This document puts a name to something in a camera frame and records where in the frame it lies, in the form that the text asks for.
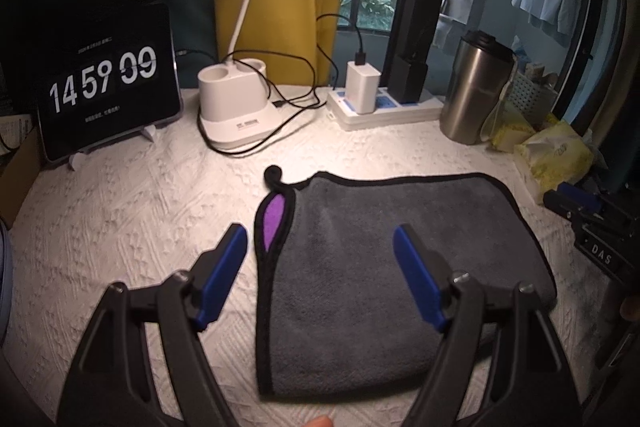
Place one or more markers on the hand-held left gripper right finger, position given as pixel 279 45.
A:
pixel 419 279

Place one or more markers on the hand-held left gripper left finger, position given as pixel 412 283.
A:
pixel 224 279

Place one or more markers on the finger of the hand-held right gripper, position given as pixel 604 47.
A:
pixel 575 199

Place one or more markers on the grey towel with black edge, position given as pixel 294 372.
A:
pixel 360 257

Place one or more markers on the person's left hand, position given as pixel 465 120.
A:
pixel 320 422

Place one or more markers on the yellow tissue pack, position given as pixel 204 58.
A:
pixel 555 157

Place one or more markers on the yellow crumpled packet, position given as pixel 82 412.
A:
pixel 510 132

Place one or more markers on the white perforated basket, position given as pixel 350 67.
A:
pixel 535 94

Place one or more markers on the white textured table cloth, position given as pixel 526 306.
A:
pixel 125 217

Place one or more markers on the stainless steel tumbler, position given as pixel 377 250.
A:
pixel 475 92

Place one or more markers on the white tablet stand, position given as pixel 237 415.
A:
pixel 150 134

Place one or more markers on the white power strip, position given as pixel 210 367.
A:
pixel 400 112

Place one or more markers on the white desk lamp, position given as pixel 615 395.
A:
pixel 235 107

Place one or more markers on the black power adapter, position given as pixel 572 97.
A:
pixel 409 79

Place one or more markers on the white charger plug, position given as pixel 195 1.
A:
pixel 363 87

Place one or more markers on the black tablet showing clock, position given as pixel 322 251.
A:
pixel 107 79

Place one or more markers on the yellow curtain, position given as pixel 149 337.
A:
pixel 285 17

